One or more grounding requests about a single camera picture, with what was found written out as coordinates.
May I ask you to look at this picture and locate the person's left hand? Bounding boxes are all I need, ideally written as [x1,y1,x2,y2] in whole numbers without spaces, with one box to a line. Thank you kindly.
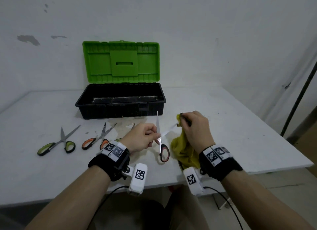
[120,122,161,156]

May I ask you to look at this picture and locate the person's right hand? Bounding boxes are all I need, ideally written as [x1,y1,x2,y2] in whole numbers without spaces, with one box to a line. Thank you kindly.
[179,111,215,155]

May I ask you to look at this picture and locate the green-handled scissors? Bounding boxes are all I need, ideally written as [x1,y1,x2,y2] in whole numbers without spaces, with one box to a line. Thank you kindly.
[114,123,136,142]
[37,125,81,157]

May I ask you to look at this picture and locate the red-handled scissors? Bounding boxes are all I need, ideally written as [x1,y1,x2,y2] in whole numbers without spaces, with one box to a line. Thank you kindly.
[156,111,179,163]

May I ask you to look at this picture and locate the yellow cloth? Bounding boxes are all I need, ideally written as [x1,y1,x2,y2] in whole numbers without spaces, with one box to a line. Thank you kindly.
[170,114,201,170]

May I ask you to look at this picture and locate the orange-handled scissors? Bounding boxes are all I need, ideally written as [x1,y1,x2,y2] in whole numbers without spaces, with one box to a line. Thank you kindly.
[82,122,117,150]

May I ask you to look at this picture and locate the green lid black toolbox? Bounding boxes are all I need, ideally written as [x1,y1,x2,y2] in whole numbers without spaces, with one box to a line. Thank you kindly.
[75,40,167,120]

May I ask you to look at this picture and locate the person's right forearm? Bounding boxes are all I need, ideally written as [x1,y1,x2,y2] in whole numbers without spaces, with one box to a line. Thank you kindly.
[220,170,315,230]

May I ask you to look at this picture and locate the person's left forearm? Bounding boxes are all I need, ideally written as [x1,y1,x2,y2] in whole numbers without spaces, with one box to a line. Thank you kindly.
[24,166,112,230]

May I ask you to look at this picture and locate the person's legs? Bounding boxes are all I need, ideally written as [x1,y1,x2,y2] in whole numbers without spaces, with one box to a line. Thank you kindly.
[138,185,206,230]

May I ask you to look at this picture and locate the black left wristband with markers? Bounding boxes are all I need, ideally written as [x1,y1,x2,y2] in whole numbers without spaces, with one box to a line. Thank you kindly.
[88,140,130,182]

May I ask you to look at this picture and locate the black wristband with markers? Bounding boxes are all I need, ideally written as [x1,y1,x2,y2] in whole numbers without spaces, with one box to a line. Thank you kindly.
[199,144,243,181]
[88,140,130,182]

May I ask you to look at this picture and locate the black right wristband with markers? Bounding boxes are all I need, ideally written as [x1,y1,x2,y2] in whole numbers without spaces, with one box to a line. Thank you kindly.
[199,144,243,181]

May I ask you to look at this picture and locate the white table leg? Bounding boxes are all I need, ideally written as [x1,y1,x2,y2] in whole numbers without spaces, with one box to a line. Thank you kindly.
[213,194,232,210]

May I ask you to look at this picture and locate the black metal pole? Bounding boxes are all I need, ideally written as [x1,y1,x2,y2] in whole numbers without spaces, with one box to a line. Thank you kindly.
[280,61,317,137]

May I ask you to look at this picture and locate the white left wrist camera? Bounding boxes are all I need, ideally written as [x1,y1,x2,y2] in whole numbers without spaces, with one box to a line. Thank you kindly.
[123,163,148,196]

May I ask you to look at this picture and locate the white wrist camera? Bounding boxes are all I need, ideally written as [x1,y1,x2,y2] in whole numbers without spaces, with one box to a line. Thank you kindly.
[123,163,148,196]
[183,167,206,196]

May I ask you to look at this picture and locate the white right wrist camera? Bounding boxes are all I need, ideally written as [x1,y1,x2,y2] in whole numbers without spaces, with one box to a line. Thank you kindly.
[183,167,206,196]

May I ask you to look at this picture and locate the black right camera cable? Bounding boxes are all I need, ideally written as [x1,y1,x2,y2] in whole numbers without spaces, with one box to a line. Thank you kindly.
[203,186,244,230]

